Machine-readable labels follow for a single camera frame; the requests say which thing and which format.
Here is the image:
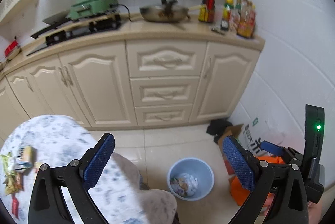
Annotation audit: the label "yellow drink carton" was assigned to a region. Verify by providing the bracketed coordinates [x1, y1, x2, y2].
[15, 146, 34, 173]

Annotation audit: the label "black gas stove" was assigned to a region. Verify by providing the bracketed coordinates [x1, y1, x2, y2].
[26, 13, 123, 56]

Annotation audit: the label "white rice sack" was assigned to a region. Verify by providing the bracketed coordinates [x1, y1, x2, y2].
[238, 117, 285, 157]

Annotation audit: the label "red box on counter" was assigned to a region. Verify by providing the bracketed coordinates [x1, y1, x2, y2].
[5, 36, 19, 57]

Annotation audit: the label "red small wrapper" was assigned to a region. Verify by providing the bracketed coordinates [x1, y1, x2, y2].
[11, 194, 19, 219]

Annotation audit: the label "green electric cooker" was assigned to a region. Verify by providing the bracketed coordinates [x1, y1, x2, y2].
[66, 0, 119, 21]

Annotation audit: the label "steel wok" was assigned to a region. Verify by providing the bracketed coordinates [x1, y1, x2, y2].
[140, 0, 207, 23]

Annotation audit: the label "orange plastic bag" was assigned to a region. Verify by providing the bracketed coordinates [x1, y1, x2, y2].
[230, 156, 284, 216]

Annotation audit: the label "light blue trash bin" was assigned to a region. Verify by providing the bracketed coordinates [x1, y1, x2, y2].
[166, 158, 215, 201]

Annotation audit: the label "dark sauce bottle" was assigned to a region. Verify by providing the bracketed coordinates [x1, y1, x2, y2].
[198, 0, 215, 23]

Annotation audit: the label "black cloth on floor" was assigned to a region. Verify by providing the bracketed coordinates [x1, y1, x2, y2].
[206, 118, 233, 144]

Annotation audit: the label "gold snack wrapper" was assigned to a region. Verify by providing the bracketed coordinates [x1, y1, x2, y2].
[1, 152, 23, 195]

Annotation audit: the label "cream lower cabinets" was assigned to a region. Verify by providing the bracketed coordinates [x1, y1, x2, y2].
[1, 19, 265, 140]

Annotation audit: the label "condiment bottles group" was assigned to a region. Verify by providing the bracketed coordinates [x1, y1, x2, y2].
[220, 0, 256, 39]

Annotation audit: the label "cardboard box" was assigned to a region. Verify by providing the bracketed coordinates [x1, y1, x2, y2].
[218, 124, 244, 175]

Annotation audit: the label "right hand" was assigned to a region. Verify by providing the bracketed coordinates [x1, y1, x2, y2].
[308, 200, 322, 224]

